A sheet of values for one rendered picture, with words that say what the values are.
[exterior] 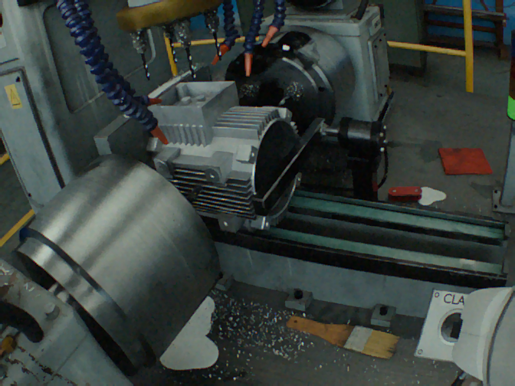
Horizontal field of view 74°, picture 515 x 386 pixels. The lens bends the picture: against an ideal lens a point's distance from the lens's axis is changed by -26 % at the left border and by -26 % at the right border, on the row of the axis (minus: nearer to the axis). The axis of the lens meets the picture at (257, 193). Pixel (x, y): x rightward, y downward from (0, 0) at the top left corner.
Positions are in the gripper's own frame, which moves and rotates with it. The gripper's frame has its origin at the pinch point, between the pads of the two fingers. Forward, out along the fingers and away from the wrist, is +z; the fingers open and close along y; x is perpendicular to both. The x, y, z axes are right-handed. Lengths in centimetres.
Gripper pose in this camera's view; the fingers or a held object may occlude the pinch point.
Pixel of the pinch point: (505, 335)
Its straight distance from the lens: 34.6
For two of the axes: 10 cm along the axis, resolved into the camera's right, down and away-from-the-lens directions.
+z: 4.1, 3.0, 8.6
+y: -8.7, -1.4, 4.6
